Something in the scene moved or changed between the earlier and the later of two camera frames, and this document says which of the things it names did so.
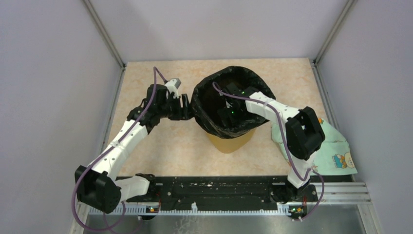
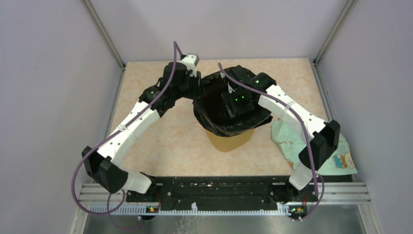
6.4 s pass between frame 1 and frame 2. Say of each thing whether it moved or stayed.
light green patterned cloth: stayed
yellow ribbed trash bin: stayed
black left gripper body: moved
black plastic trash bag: stayed
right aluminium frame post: stayed
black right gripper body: moved
